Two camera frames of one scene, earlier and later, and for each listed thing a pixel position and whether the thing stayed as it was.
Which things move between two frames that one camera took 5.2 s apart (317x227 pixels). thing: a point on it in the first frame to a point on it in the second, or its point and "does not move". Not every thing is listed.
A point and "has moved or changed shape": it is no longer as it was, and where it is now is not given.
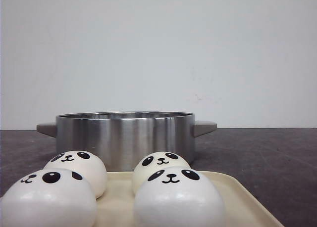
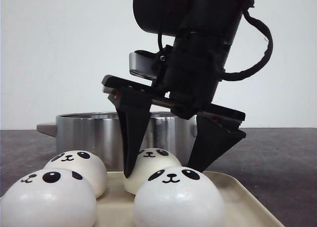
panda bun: x=84 y=161 does not move
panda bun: x=155 y=160 has moved or changed shape
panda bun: x=48 y=198 does not move
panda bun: x=177 y=197 does not move
